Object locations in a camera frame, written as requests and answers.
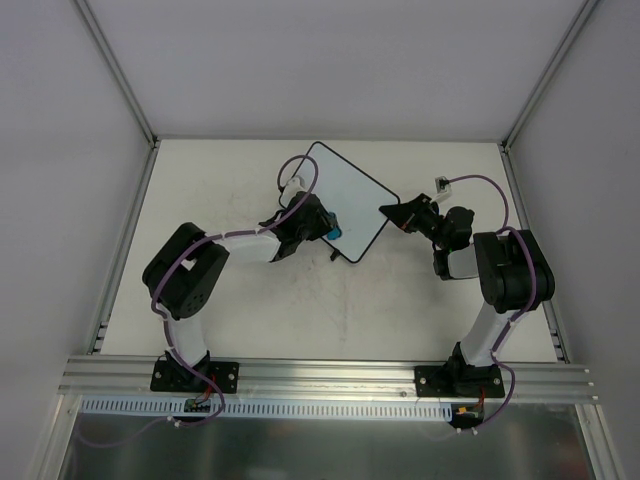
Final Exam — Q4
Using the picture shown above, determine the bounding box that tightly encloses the blue black whiteboard eraser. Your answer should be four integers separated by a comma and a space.
326, 212, 342, 241

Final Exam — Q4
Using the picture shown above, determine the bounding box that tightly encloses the white whiteboard black frame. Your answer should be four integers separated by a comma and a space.
277, 141, 400, 264

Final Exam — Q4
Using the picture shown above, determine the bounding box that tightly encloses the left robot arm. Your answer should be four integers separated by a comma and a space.
142, 192, 341, 393

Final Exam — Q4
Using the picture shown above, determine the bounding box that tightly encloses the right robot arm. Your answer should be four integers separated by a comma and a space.
379, 194, 555, 398

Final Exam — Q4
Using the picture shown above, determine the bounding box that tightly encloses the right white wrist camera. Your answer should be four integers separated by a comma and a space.
433, 176, 452, 203

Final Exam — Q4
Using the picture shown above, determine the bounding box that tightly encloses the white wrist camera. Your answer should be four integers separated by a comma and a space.
279, 175, 307, 206
433, 176, 452, 203

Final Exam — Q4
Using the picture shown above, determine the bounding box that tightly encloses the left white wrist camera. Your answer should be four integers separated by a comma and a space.
279, 175, 307, 206

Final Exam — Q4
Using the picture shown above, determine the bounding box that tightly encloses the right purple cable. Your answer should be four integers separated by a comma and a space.
443, 173, 544, 436

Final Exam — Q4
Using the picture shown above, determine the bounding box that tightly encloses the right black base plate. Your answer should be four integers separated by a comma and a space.
414, 363, 505, 399

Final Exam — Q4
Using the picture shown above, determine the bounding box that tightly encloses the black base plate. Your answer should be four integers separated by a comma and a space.
149, 356, 239, 394
414, 363, 505, 399

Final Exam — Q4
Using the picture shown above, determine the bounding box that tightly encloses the white slotted cable duct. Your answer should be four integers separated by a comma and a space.
79, 395, 453, 423

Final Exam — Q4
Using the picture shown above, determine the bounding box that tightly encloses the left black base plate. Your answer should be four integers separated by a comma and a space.
149, 356, 239, 394

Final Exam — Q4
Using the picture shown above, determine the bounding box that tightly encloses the right aluminium frame post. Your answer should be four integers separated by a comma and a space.
501, 0, 601, 150

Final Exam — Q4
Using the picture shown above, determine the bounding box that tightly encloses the aluminium frame post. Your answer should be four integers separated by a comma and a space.
501, 0, 601, 150
74, 0, 160, 147

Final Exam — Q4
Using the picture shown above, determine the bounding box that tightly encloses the aluminium mounting rail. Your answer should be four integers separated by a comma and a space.
57, 355, 600, 404

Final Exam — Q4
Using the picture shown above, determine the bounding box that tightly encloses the left aluminium frame post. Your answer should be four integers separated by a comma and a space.
74, 0, 160, 147

